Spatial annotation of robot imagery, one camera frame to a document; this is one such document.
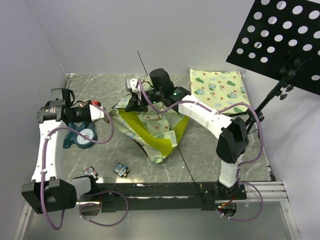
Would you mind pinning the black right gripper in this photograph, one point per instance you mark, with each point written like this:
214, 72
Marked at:
134, 105

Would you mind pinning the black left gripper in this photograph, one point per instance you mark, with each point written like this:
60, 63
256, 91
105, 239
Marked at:
87, 106

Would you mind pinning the green patterned pet tent fabric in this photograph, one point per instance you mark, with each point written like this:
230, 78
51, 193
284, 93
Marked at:
148, 129

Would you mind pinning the black tent pole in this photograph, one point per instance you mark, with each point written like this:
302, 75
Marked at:
172, 118

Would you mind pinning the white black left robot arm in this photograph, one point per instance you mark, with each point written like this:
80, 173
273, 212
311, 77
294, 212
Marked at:
47, 188

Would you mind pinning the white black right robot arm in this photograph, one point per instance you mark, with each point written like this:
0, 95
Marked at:
231, 133

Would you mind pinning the teal double pet bowl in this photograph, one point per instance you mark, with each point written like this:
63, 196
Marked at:
86, 129

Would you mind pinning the green patterned tent mat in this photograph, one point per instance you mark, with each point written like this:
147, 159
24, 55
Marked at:
218, 90

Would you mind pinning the red owl puzzle piece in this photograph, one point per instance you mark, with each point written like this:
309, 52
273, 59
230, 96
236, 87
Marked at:
90, 171

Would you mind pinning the blue owl puzzle piece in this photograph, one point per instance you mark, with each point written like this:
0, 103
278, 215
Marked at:
121, 170

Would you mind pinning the black music stand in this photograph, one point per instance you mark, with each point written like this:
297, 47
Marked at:
280, 39

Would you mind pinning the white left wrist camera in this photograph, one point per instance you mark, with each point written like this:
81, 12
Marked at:
97, 112

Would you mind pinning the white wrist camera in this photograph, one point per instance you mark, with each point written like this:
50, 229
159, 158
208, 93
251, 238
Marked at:
97, 112
132, 85

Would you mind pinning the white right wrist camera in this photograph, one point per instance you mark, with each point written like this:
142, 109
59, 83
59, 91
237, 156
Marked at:
132, 85

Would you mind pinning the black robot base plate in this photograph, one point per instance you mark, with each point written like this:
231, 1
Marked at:
161, 196

